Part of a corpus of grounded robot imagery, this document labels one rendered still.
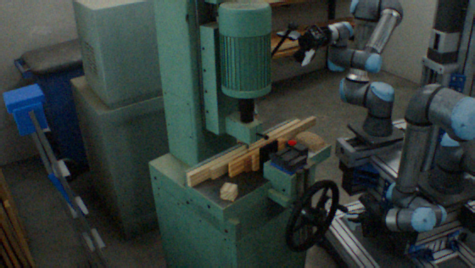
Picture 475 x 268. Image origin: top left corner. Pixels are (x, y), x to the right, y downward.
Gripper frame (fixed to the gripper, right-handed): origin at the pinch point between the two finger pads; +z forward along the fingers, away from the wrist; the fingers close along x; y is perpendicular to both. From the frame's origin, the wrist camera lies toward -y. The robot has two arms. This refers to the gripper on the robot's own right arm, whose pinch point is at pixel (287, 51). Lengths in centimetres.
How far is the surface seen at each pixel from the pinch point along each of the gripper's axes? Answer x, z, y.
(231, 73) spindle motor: -2.2, 20.7, -7.3
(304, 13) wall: -120, -256, -168
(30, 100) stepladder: -48, 72, -60
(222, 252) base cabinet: 45, 35, -57
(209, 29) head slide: -19.8, 19.5, -4.5
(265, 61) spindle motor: 0.9, 11.9, -0.2
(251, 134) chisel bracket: 15.2, 15.2, -24.5
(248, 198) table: 34, 28, -30
